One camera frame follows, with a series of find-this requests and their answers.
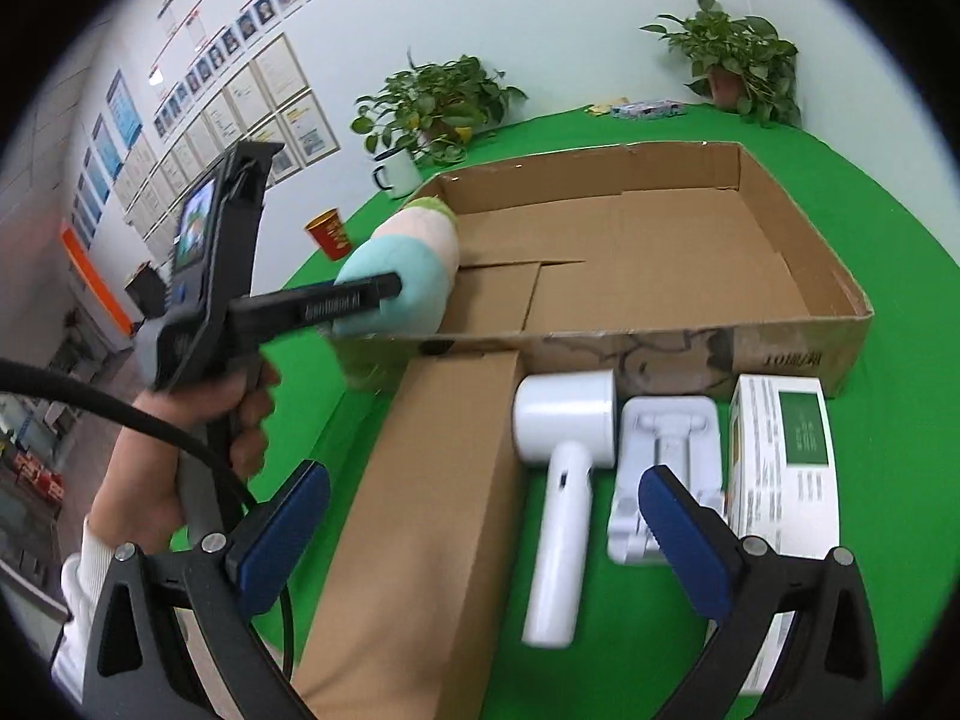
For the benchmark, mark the black box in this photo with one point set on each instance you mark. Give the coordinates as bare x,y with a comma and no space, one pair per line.
146,291

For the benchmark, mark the person's left forearm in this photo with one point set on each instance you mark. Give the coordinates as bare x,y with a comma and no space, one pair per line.
82,585

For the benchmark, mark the green table cloth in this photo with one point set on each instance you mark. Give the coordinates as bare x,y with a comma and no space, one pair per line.
885,240

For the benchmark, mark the pastel striped plush toy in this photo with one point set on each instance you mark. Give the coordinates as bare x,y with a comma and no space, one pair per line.
420,255

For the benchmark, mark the white green medicine box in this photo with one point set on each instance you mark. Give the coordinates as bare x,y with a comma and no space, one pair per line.
780,495

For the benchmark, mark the blue wall posters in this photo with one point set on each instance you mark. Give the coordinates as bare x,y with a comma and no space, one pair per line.
124,109

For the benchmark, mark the large cardboard box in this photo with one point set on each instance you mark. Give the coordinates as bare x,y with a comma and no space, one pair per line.
675,255

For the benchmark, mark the red paper cup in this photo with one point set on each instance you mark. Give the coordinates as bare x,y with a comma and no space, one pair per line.
330,236

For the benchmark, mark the person's left hand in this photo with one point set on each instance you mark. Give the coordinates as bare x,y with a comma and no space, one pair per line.
142,495

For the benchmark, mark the group of framed wall certificates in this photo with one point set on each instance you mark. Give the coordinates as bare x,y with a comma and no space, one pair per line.
281,71

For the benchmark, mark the white enamel mug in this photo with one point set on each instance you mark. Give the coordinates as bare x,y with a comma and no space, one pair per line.
401,176

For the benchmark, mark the row of wall portrait photos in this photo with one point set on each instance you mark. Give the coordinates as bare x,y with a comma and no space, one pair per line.
262,11

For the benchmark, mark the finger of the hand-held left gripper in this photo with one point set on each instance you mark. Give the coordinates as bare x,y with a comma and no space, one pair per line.
330,304

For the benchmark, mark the long brown cardboard box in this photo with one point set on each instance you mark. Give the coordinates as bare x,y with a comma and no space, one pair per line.
435,502

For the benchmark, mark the white plastic packaging tray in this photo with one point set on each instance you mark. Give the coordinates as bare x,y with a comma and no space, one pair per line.
660,427

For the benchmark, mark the orange panel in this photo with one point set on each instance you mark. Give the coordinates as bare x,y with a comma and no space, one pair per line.
94,277

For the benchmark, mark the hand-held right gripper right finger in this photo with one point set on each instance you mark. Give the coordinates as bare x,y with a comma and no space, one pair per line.
686,540

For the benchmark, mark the yellow flat packet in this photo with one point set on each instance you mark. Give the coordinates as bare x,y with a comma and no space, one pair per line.
604,108

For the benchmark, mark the potted pothos plant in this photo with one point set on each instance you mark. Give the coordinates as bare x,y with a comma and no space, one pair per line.
435,101
731,52

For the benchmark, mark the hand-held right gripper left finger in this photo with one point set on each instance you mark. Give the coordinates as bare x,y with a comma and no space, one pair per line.
285,532

